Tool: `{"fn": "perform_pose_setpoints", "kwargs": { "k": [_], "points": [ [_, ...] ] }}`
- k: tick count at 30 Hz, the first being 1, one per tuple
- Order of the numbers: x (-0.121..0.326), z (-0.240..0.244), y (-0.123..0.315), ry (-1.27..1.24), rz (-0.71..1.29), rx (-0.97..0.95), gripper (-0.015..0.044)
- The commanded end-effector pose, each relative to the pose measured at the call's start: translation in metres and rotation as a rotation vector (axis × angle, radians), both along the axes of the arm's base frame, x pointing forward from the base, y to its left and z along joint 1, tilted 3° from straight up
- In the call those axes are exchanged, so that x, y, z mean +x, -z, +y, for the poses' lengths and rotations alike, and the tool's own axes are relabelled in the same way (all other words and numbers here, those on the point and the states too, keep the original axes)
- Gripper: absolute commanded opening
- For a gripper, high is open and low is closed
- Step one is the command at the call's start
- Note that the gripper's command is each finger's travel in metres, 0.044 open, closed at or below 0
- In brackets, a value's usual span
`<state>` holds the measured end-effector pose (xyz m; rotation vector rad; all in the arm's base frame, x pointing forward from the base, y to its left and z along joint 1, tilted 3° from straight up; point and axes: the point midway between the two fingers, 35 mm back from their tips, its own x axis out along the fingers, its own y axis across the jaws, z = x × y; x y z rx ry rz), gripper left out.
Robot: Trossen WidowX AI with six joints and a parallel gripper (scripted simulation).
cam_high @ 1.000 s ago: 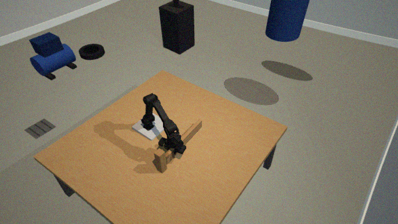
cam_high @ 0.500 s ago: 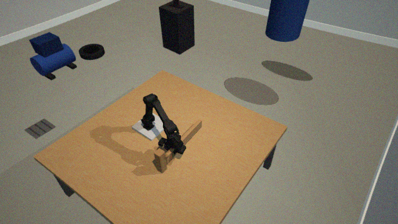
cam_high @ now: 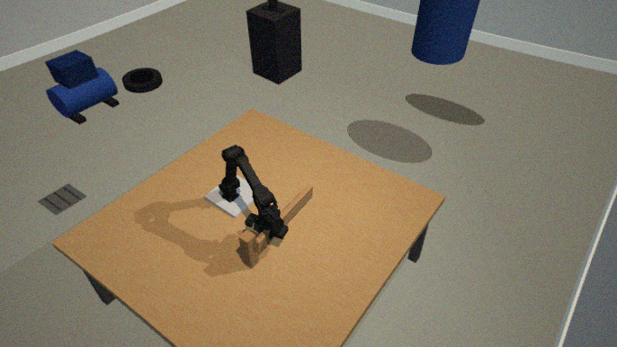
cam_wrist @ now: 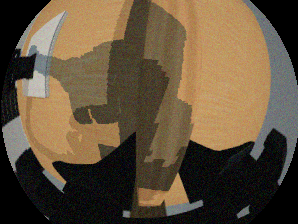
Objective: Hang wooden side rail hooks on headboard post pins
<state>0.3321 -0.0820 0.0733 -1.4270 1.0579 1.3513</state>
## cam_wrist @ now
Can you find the long wooden board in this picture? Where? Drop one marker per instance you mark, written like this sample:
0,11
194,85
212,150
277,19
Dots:
167,95

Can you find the brown wooden post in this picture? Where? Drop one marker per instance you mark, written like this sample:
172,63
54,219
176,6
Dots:
143,211

